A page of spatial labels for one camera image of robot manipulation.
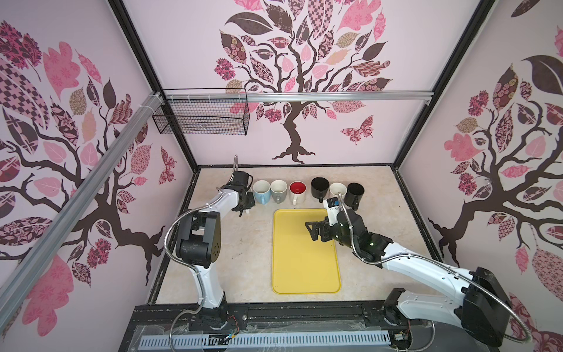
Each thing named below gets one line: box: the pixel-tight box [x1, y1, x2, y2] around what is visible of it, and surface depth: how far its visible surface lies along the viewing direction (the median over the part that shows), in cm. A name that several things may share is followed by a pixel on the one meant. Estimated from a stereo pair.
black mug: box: [343, 182, 366, 211], surface depth 101 cm
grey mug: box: [269, 178, 289, 204], surface depth 100 cm
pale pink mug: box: [329, 181, 348, 198], surface depth 102 cm
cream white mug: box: [288, 180, 308, 206], surface depth 103 cm
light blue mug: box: [252, 179, 272, 206], surface depth 100 cm
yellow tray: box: [271, 208, 342, 295], surface depth 87 cm
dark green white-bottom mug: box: [310, 176, 330, 204], surface depth 102 cm
